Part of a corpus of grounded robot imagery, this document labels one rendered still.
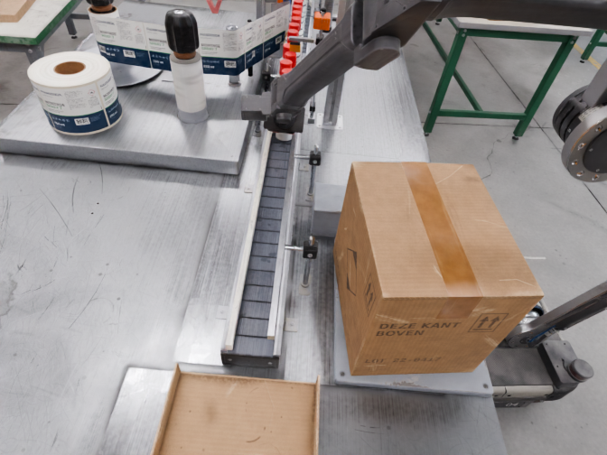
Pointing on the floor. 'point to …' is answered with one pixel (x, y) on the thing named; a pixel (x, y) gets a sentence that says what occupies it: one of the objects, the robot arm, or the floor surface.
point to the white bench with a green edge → (39, 27)
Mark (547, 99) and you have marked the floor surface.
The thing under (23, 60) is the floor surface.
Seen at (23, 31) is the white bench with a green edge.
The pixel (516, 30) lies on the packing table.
